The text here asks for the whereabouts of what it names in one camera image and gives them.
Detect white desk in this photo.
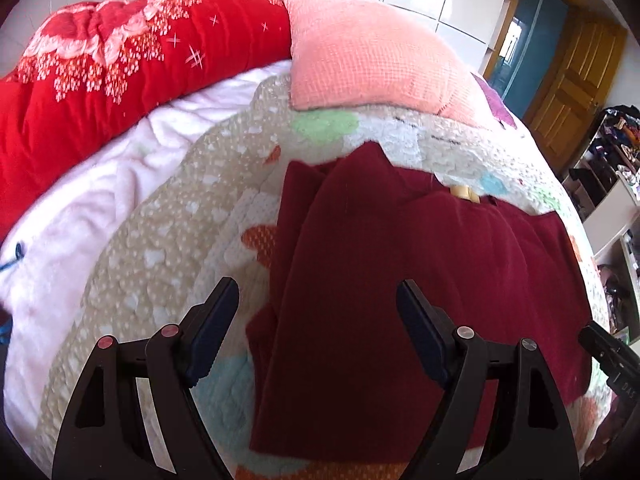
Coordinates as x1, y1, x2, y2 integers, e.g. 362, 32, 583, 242
582, 180, 640, 321

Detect wooden door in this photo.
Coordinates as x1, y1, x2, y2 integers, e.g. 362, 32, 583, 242
522, 15, 628, 166

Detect pink pillow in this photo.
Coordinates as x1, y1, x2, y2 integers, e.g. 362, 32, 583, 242
280, 0, 483, 126

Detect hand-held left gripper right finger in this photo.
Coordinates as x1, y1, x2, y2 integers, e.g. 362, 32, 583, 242
396, 279, 583, 480

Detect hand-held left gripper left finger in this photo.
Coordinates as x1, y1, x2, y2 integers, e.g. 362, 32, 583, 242
51, 276, 240, 480

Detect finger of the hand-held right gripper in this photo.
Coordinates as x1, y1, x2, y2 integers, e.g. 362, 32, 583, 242
578, 321, 632, 378

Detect maroon sweater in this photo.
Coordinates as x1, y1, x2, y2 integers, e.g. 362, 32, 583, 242
247, 141, 593, 466

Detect purple cloth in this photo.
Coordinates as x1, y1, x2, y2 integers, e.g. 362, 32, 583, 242
472, 72, 517, 130

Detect patchwork quilted bedspread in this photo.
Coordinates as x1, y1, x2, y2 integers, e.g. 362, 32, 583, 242
37, 75, 618, 480

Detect white open shelf rack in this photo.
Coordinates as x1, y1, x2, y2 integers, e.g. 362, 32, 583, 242
562, 105, 640, 211

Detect pink grey bag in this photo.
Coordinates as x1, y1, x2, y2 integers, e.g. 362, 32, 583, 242
597, 265, 628, 321

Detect white fleece blanket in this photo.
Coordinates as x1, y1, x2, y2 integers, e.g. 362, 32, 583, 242
0, 60, 293, 461

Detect teal glass door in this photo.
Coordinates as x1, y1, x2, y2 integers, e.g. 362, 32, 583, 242
487, 0, 571, 118

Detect pile of colourful clothes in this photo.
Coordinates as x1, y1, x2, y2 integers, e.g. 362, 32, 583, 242
590, 105, 640, 171

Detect red floral quilt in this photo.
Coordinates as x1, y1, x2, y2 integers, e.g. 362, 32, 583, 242
0, 0, 293, 241

